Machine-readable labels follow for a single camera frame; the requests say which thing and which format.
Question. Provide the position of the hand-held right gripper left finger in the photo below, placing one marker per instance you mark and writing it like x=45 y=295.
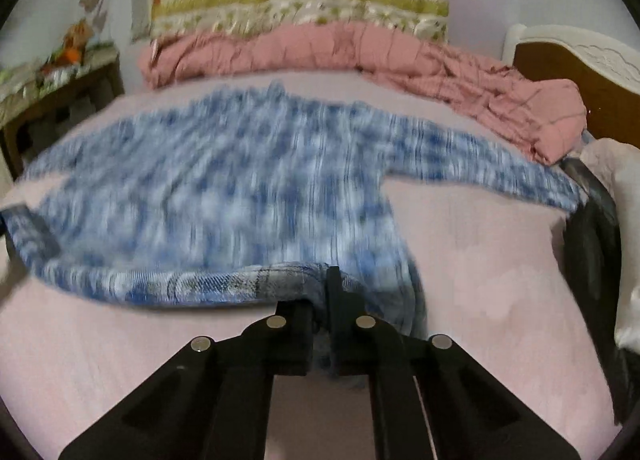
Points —
x=294 y=337

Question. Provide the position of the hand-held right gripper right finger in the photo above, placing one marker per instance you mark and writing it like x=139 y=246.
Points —
x=345 y=325

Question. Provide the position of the blue plaid shirt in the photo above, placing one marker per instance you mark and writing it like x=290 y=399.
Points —
x=215 y=190

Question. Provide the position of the pink bed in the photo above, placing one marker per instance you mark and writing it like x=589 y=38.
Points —
x=500 y=280

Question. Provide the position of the black cloth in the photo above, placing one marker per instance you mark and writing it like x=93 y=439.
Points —
x=592 y=250

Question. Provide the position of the pink checked quilt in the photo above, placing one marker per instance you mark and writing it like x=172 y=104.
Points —
x=380 y=58

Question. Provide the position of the white cloth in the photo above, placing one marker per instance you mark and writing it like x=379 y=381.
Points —
x=627 y=220

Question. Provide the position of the wooden side table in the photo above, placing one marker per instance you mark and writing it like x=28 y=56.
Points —
x=55 y=105

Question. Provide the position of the wooden headboard with white trim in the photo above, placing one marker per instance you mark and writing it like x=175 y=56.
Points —
x=590 y=85

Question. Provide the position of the orange toy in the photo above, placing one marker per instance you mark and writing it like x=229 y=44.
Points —
x=72 y=48

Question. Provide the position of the patterned table cover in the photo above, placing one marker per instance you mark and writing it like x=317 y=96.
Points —
x=30 y=78

